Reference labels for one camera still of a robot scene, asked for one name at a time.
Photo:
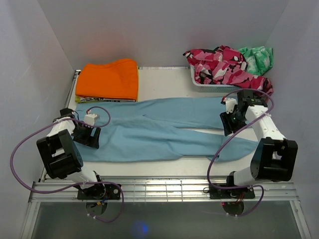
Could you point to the aluminium mounting rail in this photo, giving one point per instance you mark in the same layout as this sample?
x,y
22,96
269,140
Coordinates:
x,y
148,190

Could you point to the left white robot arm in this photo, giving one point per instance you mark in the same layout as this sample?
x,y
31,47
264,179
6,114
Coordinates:
x,y
59,153

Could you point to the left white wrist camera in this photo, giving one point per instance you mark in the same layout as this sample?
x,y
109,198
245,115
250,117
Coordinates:
x,y
90,119

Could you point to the folded orange trousers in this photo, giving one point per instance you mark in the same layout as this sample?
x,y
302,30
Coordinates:
x,y
125,66

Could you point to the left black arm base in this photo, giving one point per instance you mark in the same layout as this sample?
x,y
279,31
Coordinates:
x,y
100,192

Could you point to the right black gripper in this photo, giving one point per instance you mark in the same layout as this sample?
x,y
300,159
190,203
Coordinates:
x,y
228,126

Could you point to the white plastic basket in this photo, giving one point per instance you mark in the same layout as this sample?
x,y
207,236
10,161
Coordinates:
x,y
210,88

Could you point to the light blue trousers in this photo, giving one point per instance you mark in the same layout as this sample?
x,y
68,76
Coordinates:
x,y
161,130

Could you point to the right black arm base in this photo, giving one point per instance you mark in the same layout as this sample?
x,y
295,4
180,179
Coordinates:
x,y
243,193

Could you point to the pink camouflage trousers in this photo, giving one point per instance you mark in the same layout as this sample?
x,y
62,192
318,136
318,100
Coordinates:
x,y
224,66

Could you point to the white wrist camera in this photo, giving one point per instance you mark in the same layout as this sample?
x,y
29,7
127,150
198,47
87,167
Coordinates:
x,y
230,104
90,119

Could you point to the folded yellow patterned trousers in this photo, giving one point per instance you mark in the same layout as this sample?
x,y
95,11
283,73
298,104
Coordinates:
x,y
104,100

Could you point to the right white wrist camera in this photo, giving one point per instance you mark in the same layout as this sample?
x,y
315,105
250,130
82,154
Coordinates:
x,y
230,104

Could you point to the green tie-dye trousers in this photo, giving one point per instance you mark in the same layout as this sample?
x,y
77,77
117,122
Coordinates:
x,y
259,59

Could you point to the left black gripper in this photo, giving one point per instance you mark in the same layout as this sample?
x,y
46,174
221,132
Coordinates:
x,y
90,141

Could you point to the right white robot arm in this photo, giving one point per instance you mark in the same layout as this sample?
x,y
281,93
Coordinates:
x,y
275,155

